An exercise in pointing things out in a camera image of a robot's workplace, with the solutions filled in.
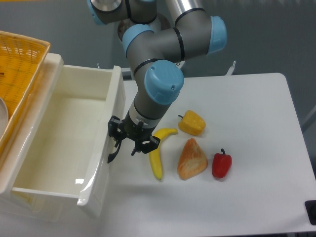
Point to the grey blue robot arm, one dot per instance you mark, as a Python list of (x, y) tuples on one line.
[(153, 54)]

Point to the yellow banana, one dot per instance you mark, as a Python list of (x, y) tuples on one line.
[(154, 156)]

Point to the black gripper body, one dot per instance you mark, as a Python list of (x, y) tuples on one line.
[(135, 132)]

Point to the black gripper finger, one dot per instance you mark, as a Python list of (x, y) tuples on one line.
[(146, 146), (114, 130)]

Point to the yellow wicker basket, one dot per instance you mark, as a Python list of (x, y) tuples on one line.
[(21, 58)]

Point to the orange bread wedge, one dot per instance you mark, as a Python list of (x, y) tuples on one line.
[(192, 161)]

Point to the yellow bell pepper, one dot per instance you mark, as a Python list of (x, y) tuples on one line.
[(191, 123)]

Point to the white drawer cabinet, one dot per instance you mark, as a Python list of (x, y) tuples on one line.
[(29, 111)]

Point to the white plate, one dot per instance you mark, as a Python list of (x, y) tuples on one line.
[(4, 118)]

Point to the red bell pepper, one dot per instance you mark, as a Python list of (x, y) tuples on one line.
[(221, 164)]

